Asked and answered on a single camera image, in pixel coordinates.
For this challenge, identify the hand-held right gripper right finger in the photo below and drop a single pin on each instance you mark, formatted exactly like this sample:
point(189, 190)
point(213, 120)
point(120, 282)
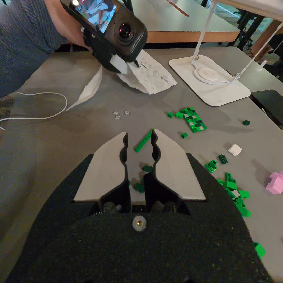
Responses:
point(176, 174)

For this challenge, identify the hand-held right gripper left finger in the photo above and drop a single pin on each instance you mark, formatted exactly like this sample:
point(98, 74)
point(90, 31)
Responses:
point(104, 174)

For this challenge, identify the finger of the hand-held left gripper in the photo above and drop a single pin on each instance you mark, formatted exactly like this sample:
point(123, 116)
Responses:
point(119, 64)

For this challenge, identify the printed paper bag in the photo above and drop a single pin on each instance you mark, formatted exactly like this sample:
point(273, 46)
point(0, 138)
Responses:
point(154, 77)

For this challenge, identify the long green brick strip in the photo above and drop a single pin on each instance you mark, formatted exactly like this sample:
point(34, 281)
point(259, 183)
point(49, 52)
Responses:
point(142, 143)

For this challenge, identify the pile of green bricks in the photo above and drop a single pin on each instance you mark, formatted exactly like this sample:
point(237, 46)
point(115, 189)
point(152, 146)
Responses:
point(230, 184)

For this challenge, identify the person's left forearm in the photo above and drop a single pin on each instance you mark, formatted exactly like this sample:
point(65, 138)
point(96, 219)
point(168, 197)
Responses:
point(64, 24)

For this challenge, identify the grey desk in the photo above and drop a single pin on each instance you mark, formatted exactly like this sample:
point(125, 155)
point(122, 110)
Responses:
point(66, 143)

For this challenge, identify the black desk panel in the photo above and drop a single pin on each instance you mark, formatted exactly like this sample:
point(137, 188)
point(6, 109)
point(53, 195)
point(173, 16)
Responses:
point(269, 104)

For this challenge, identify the green hollow brick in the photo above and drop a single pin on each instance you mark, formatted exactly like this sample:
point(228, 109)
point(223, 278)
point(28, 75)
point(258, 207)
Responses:
point(211, 166)

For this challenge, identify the white torn paper piece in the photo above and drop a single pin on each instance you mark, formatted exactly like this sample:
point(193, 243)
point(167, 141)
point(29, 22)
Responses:
point(90, 88)

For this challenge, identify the small green brick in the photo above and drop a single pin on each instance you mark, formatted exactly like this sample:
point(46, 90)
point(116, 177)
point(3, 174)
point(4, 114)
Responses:
point(170, 115)
point(184, 135)

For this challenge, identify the dark green studded brick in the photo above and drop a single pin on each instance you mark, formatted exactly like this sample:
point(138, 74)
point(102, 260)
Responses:
point(223, 159)

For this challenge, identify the checkered green brick plate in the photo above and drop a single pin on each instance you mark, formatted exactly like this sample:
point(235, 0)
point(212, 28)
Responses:
point(193, 120)

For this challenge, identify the white brick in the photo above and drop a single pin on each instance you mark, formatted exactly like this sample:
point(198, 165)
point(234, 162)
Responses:
point(234, 150)

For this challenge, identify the grey table with wooden edge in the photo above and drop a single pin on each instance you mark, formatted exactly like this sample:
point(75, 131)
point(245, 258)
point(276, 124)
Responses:
point(176, 24)

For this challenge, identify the person's dark ribbed sweater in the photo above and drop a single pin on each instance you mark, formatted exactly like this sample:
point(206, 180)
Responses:
point(22, 44)

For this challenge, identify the tiny dark green brick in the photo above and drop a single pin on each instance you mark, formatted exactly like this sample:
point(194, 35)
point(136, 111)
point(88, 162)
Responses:
point(246, 122)

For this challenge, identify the white book stand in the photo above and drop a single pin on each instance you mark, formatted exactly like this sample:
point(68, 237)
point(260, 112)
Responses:
point(221, 92)

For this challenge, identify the pink brick pig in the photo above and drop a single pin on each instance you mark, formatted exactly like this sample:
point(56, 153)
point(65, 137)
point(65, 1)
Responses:
point(275, 182)

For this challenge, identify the black chair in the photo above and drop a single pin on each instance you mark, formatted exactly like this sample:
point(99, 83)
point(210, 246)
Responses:
point(249, 28)

